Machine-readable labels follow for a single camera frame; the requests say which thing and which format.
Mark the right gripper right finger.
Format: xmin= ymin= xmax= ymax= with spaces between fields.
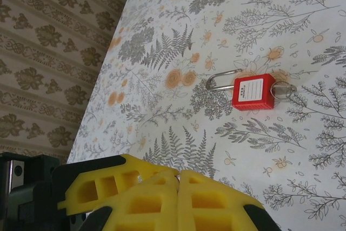
xmin=177 ymin=169 xmax=282 ymax=231

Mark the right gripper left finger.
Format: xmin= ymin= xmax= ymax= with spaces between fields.
xmin=52 ymin=153 xmax=181 ymax=231

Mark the red padlock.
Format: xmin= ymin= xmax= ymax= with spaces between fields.
xmin=205 ymin=68 xmax=276 ymax=112

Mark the floral table cover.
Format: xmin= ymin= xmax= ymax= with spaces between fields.
xmin=66 ymin=0 xmax=346 ymax=231

